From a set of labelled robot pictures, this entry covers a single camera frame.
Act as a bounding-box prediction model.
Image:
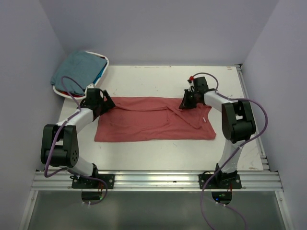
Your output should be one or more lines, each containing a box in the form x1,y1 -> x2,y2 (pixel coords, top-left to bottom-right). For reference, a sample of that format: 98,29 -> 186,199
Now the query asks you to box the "salmon pink t shirt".
94,97 -> 216,142

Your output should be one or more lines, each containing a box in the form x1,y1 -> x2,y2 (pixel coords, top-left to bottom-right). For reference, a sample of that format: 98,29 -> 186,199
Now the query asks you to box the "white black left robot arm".
40,88 -> 115,189

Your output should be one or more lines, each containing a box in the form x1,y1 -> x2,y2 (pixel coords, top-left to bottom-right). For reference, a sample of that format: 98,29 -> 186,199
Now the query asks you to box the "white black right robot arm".
179,76 -> 256,189

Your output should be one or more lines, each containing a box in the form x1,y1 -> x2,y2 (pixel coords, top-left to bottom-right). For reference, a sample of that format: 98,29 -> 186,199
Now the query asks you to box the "red t shirt in basket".
59,91 -> 85,98

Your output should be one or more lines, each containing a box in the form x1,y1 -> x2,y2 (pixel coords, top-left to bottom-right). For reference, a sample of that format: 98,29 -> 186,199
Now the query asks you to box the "blue t shirt in basket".
93,63 -> 108,85

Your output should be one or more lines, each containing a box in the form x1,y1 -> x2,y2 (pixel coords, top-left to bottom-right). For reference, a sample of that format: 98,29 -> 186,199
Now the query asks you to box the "teal t shirt in basket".
50,50 -> 107,95

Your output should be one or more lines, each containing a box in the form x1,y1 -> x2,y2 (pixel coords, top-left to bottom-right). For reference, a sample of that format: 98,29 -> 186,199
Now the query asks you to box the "white perforated laundry basket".
52,49 -> 109,99

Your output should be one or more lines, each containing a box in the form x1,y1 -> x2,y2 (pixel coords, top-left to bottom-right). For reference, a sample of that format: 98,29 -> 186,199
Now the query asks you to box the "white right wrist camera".
187,76 -> 194,88

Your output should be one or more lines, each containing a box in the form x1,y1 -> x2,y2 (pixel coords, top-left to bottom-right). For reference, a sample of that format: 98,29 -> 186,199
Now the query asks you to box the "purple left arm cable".
43,76 -> 83,178

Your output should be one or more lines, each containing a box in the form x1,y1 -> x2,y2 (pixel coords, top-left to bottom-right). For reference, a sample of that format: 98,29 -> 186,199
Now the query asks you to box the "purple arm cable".
43,76 -> 83,178
195,72 -> 269,230

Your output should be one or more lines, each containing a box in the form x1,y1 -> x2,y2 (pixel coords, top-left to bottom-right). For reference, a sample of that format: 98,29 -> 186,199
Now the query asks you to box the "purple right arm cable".
195,72 -> 269,230

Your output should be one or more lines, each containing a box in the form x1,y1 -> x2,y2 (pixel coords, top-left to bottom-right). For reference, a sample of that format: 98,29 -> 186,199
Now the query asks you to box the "purple left floor cable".
81,179 -> 108,206

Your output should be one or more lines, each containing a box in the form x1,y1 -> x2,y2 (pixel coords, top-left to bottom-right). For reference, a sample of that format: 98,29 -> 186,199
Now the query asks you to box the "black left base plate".
70,173 -> 115,189

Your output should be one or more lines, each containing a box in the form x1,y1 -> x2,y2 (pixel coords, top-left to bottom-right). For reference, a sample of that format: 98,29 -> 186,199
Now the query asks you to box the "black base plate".
70,173 -> 115,189
198,173 -> 242,189

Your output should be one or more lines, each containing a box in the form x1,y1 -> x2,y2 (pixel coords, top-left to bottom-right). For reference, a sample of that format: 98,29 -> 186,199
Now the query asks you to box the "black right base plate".
198,173 -> 242,189

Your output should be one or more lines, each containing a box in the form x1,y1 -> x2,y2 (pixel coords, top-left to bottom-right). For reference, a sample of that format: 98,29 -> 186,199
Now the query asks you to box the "aluminium mounting rail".
31,171 -> 283,192

